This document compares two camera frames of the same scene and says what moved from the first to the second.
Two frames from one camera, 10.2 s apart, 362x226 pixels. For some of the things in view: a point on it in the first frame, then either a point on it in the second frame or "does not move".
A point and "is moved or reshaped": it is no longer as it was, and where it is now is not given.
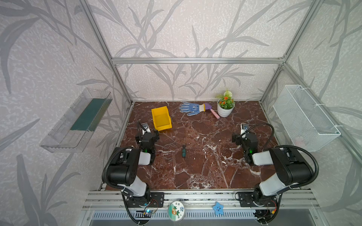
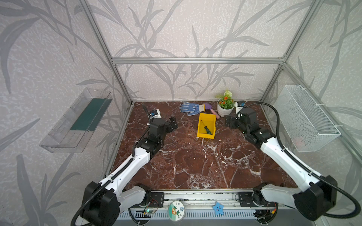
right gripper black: x=238 y=140 → x=233 y=120
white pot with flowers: x=226 y=104 does not move
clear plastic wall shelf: x=72 y=132 does not move
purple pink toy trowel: x=208 y=107 does not move
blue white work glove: x=192 y=109 does not move
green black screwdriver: x=184 y=149 → x=207 y=130
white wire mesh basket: x=308 y=127 does not move
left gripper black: x=154 y=136 → x=173 y=124
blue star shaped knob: x=218 y=208 does not move
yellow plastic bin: x=161 y=118 is moved or reshaped
